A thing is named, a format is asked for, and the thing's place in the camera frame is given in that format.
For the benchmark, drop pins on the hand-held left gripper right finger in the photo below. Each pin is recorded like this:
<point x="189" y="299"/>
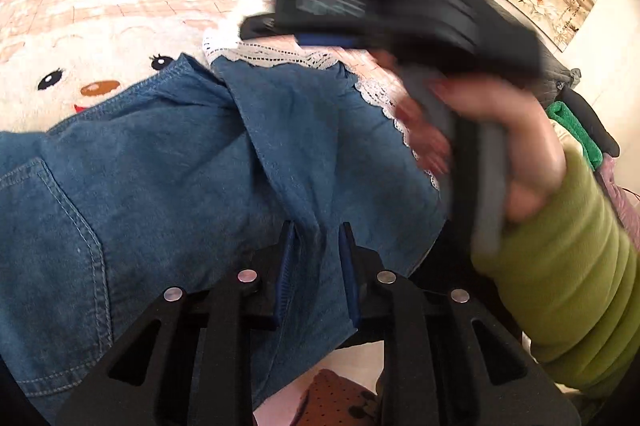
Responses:
<point x="348" y="278"/>

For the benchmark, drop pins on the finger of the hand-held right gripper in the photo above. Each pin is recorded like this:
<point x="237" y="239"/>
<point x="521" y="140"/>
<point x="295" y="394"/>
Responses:
<point x="310" y="36"/>

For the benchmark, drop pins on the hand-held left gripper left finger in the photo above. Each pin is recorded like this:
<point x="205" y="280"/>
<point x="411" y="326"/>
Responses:
<point x="286" y="273"/>

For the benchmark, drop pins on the blue denim garment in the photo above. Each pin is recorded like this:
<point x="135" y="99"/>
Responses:
<point x="175" y="186"/>

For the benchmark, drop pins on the person's right forearm green sleeve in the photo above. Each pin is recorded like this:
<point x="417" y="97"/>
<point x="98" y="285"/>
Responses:
<point x="575" y="266"/>

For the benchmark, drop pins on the person's right hand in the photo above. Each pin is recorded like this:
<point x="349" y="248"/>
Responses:
<point x="505" y="105"/>

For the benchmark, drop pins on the brown dotted cloth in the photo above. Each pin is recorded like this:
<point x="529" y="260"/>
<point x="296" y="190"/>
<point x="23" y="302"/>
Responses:
<point x="330" y="398"/>

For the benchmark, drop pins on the green cloth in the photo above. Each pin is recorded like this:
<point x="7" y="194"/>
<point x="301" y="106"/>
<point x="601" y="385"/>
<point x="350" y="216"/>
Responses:
<point x="575" y="125"/>

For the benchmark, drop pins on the dark object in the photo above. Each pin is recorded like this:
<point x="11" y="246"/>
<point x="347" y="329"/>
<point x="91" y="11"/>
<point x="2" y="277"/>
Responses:
<point x="590" y="115"/>

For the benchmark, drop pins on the printed bear blanket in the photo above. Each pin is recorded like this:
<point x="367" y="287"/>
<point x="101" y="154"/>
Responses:
<point x="100" y="30"/>

